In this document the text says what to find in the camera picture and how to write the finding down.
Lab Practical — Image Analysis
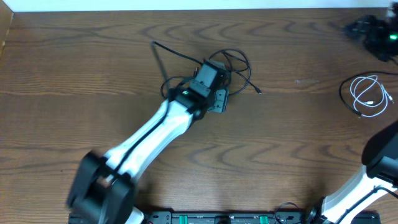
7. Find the black USB cable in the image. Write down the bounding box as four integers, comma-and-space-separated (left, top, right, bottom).
160, 48, 262, 100

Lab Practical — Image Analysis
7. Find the white USB cable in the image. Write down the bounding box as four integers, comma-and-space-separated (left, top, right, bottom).
349, 75, 395, 118

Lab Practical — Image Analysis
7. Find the thin black cable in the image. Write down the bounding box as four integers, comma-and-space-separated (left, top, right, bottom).
338, 71, 398, 118

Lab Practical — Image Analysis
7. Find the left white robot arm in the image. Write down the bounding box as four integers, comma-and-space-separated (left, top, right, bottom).
66, 60, 231, 224

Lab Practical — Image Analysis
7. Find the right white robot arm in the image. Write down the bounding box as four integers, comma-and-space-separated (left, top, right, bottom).
303, 1, 397, 223

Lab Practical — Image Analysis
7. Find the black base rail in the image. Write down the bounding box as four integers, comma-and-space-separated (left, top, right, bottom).
142, 210, 304, 224

